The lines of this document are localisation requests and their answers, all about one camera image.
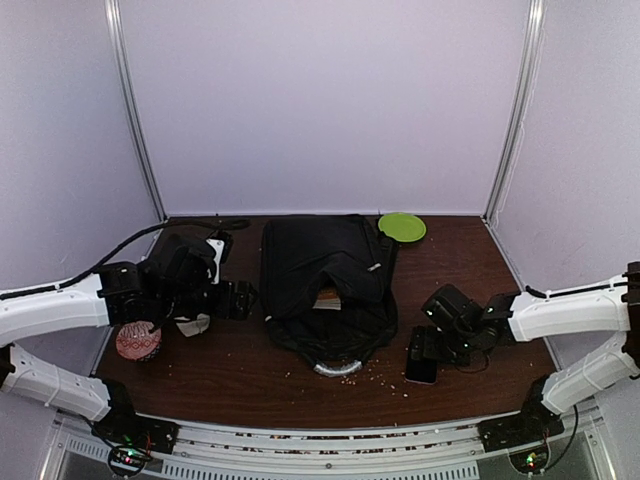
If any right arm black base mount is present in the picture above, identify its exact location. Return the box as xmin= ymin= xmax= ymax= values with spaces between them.
xmin=477 ymin=413 xmax=565 ymax=452

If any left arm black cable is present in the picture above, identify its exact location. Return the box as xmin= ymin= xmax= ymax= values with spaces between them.
xmin=0 ymin=217 xmax=252 ymax=301

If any right aluminium frame post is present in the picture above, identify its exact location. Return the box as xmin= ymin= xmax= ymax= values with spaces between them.
xmin=483 ymin=0 xmax=546 ymax=226

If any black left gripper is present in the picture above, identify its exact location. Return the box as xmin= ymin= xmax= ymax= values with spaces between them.
xmin=157 ymin=278 xmax=257 ymax=320

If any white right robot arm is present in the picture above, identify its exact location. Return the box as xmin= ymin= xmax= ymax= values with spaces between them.
xmin=408 ymin=262 xmax=639 ymax=442

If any left aluminium frame post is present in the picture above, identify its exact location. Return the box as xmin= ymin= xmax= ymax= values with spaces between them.
xmin=104 ymin=0 xmax=167 ymax=220

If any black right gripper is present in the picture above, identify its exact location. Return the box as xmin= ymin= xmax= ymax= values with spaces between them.
xmin=409 ymin=326 xmax=477 ymax=368

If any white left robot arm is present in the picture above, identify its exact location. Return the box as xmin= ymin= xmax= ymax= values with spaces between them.
xmin=1 ymin=232 xmax=256 ymax=444

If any aluminium front rail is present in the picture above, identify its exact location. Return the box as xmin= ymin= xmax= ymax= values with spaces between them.
xmin=49 ymin=394 xmax=616 ymax=480

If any black smartphone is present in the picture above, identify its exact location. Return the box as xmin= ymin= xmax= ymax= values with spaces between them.
xmin=404 ymin=348 xmax=438 ymax=385

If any crumpled white tissue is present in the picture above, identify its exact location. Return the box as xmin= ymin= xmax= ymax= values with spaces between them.
xmin=174 ymin=314 xmax=211 ymax=338

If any orange treehouse paperback book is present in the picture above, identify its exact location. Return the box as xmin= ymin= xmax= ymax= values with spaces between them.
xmin=313 ymin=286 xmax=342 ymax=311

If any red patterned bowl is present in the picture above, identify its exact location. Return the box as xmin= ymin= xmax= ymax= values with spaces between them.
xmin=115 ymin=321 xmax=162 ymax=362

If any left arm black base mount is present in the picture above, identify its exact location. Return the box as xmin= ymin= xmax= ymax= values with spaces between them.
xmin=92 ymin=410 xmax=179 ymax=454

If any green plate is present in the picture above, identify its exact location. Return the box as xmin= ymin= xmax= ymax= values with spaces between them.
xmin=377 ymin=212 xmax=427 ymax=243

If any aluminium frame post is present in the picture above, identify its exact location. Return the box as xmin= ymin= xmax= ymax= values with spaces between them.
xmin=483 ymin=0 xmax=546 ymax=226
xmin=104 ymin=0 xmax=167 ymax=220

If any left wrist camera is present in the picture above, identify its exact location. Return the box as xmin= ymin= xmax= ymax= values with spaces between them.
xmin=205 ymin=230 xmax=233 ymax=284

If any black student backpack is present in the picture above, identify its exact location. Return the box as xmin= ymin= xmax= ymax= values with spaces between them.
xmin=259 ymin=215 xmax=399 ymax=378

